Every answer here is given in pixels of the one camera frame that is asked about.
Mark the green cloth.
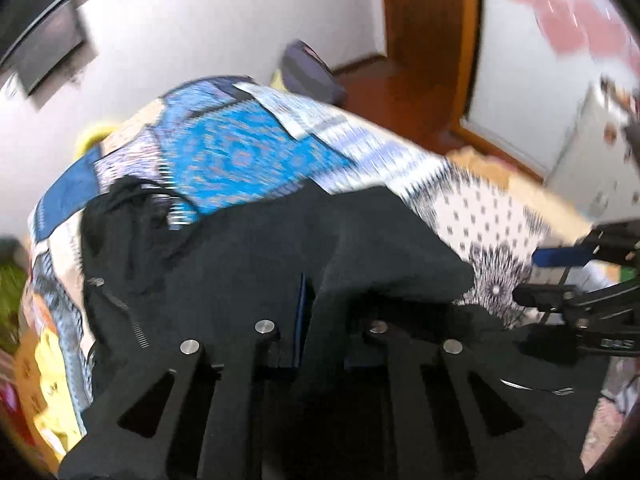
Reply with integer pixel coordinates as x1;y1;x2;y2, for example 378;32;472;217
0;237;32;356

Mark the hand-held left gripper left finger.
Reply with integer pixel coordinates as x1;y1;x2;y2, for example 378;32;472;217
100;274;316;480

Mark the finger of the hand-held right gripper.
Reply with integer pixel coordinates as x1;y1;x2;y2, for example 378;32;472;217
514;280;640;325
532;224;640;269

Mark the brown wooden door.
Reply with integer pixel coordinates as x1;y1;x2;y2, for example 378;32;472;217
380;0;546;181

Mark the dark wall screen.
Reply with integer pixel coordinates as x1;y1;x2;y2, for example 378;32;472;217
0;0;108;108

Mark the black jacket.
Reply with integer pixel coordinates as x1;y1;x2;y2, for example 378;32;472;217
59;176;608;480

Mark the white cabinet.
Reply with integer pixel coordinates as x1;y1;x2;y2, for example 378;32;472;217
545;79;640;222

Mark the white wardrobe with pink stickers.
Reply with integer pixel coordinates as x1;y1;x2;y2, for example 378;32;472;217
460;0;640;173

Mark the patterned blue bed sheet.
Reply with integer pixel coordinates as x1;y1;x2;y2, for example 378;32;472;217
27;76;553;441

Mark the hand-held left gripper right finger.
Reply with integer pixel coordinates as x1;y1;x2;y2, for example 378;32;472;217
344;320;586;480

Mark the dark purple bag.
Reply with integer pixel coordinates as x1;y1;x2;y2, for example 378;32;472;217
280;40;347;106

